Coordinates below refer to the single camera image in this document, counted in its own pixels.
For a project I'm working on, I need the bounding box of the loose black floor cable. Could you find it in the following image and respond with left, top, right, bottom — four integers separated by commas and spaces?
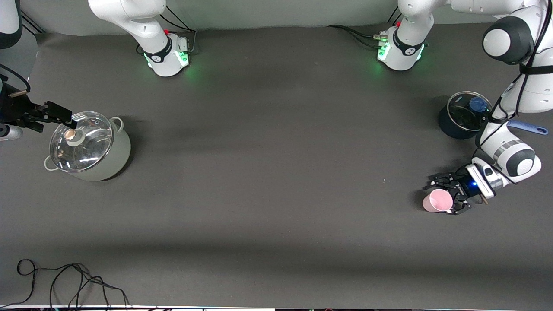
0, 258, 131, 310

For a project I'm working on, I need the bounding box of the glass lid with blue knob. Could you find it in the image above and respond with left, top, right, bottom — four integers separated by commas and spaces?
447, 91, 493, 132

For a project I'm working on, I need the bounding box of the black right arm base cable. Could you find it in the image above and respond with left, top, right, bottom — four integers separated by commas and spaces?
159, 5, 197, 55

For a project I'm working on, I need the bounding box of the glass lid with metal knob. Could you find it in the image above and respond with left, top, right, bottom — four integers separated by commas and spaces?
49, 111, 114, 173

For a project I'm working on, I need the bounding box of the grey two-handled cooking pot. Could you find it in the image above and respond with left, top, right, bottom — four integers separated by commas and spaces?
44, 111, 131, 182

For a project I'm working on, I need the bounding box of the dark blue saucepan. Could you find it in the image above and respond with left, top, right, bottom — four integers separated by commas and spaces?
438, 91, 549, 140

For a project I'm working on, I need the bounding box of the pink plastic cup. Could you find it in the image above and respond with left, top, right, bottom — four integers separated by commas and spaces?
423, 189, 453, 213

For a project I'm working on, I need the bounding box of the thick black left base cable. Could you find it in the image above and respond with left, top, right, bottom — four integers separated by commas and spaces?
326, 24, 381, 49

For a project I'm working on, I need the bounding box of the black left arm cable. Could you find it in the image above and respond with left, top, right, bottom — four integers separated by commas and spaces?
473, 0, 553, 158

